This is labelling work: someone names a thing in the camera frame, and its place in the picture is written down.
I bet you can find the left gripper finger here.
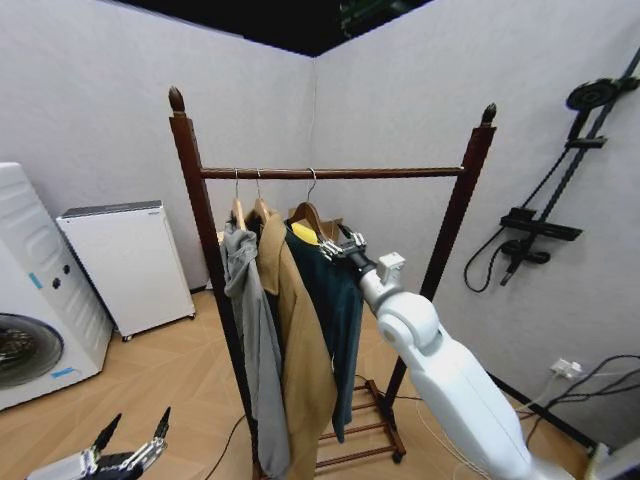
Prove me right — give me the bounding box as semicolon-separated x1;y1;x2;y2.
123;406;172;470
78;412;123;474

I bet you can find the wooden hanger with metal hook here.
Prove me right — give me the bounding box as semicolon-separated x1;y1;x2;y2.
287;167;327;242
229;168;250;232
251;168;275;224

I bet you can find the dark green garment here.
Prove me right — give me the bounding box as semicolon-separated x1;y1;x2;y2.
283;219;365;445

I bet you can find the grey hooded garment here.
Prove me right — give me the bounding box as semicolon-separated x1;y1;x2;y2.
219;212;292;479

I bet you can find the brown cardboard box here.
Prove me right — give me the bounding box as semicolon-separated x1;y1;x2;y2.
314;217;351;244

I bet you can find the tan long coat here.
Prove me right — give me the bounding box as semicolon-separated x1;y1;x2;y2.
257;212;339;480

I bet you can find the white washing machine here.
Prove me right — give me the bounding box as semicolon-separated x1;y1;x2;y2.
0;162;115;412

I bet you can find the dark brown wooden clothes rack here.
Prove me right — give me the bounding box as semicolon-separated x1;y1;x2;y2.
167;85;499;480

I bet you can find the black hand shower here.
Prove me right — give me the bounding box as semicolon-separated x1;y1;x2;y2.
499;239;552;287

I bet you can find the white box-shaped appliance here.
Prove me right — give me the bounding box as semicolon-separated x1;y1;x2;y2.
55;200;197;343

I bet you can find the black shower mixer shelf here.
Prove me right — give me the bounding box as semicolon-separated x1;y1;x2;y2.
499;208;584;242

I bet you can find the black round shower head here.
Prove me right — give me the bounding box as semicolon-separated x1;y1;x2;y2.
566;76;624;112

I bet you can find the white plastic unit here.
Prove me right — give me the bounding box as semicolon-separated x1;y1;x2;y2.
587;439;640;480

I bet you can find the thin black floor cable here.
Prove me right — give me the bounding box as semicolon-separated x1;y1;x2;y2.
203;413;251;480

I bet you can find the black shower hose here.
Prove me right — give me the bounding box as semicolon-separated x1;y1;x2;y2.
463;147;576;294

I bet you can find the thin white floor cable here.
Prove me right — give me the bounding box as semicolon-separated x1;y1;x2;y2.
413;397;464;480

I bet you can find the white wall socket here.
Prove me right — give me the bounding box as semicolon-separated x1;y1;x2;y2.
548;357;585;380

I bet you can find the black power cable bundle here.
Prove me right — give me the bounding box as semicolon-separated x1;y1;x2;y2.
524;353;640;444

